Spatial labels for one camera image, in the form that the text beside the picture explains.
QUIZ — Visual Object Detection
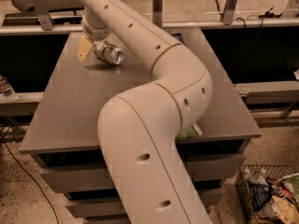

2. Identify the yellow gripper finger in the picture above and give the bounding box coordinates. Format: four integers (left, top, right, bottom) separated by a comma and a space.
78, 36, 93, 62

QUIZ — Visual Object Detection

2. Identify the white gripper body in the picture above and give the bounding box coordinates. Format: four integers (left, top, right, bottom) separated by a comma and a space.
82, 7, 110, 41

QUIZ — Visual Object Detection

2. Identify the green white 7up can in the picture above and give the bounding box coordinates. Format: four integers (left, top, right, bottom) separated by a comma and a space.
93, 40, 124, 65

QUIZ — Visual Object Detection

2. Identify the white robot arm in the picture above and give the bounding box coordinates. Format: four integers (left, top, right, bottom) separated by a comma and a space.
80, 0, 213, 224

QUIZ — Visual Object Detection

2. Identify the clear plastic water bottle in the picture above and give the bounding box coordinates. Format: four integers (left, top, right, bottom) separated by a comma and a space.
0, 75, 18, 102

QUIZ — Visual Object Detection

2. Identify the green Kettle chips bag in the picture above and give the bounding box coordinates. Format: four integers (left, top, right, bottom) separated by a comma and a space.
176, 123, 203, 141

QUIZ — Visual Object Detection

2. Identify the water bottle in basket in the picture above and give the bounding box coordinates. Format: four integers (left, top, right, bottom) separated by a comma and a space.
250, 168, 267, 186

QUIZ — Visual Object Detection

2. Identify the blue snack bag in basket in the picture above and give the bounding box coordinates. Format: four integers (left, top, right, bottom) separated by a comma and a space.
249, 182, 272, 211

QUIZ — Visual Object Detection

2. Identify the yellow snack bag in basket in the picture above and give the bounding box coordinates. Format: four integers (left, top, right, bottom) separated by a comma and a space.
257, 196, 299, 224

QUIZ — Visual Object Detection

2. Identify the left metal bracket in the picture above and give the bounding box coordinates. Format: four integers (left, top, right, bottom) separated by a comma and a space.
31, 0, 53, 31

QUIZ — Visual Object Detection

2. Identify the metal bracket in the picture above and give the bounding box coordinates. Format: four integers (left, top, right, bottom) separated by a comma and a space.
221, 0, 238, 25
152, 0, 163, 27
31, 0, 53, 31

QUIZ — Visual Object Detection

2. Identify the middle metal bracket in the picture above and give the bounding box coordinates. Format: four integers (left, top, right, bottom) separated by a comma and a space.
152, 0, 163, 27

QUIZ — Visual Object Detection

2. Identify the grey metal rail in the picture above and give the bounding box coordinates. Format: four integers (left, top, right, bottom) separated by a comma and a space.
0, 18, 299, 36

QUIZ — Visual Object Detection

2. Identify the right metal bracket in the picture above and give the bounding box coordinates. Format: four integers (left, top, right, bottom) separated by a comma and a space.
221, 0, 238, 25

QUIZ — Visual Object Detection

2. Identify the black floor cable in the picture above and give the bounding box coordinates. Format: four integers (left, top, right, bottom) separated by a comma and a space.
0, 131, 60, 224

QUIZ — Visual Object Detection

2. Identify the wire basket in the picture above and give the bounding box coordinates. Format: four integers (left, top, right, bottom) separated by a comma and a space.
235, 164, 296, 224

